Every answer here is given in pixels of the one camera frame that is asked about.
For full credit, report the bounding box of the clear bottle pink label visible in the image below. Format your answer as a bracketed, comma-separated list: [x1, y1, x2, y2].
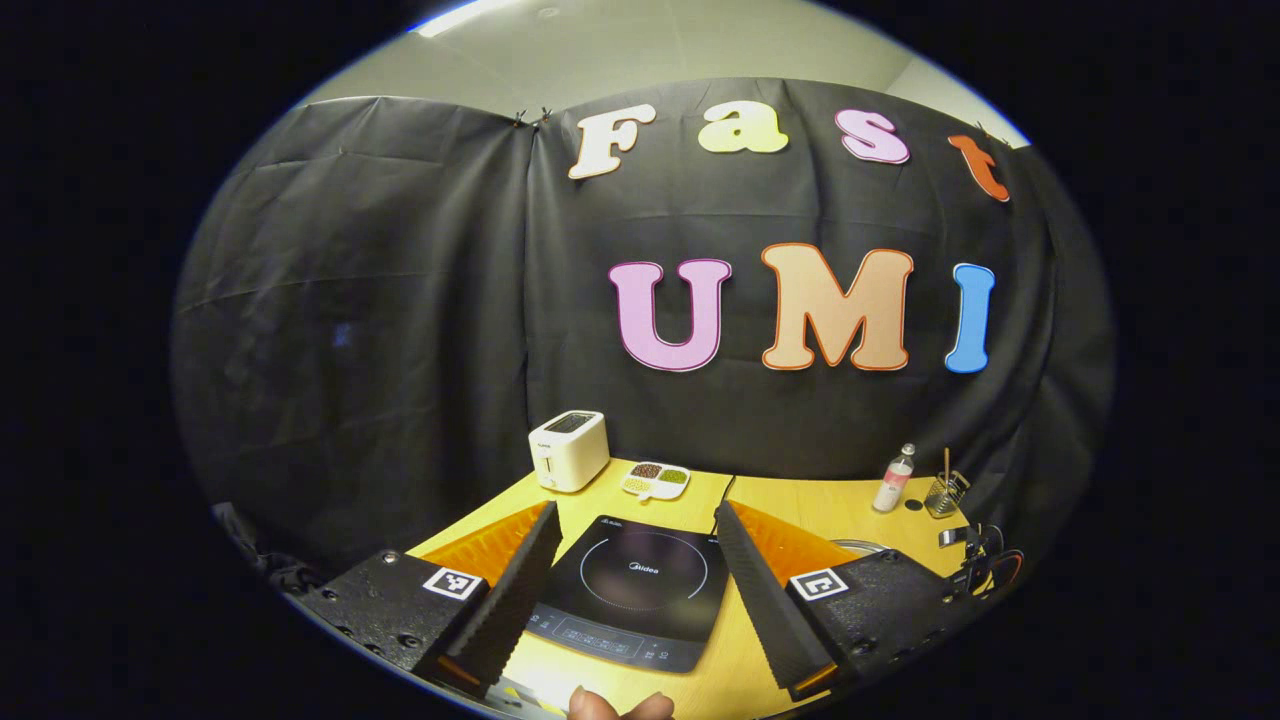
[872, 444, 917, 514]

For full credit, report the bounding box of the white divided snack dish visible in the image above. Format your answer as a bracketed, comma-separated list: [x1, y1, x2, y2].
[620, 461, 692, 502]

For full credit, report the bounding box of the metal wire holder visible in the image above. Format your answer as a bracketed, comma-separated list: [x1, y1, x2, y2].
[924, 470, 971, 519]

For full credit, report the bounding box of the stainless steel pot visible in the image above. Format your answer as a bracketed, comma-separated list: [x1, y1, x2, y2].
[828, 523, 986, 557]

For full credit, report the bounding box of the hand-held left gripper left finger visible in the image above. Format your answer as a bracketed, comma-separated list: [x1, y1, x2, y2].
[288, 501, 564, 699]

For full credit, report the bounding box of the black induction cooktop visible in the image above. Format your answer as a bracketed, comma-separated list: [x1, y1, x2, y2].
[525, 515, 731, 674]

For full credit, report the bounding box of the white toaster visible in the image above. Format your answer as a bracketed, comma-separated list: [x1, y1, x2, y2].
[528, 410, 611, 493]

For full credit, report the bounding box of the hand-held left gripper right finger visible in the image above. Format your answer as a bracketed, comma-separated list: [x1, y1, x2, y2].
[714, 501, 979, 702]

